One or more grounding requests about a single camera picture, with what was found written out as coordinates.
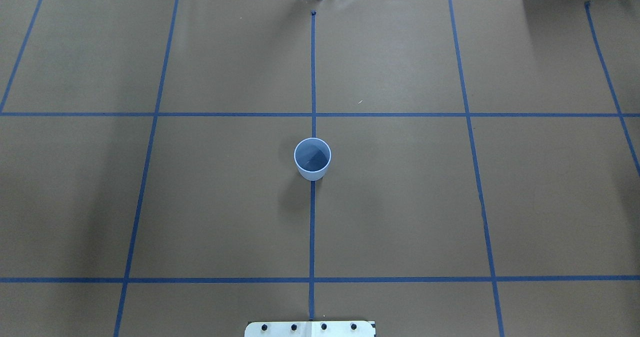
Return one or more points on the light blue cup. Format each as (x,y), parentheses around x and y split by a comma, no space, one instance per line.
(312,158)

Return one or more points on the white central column stand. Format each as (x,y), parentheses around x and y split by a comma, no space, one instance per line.
(331,328)

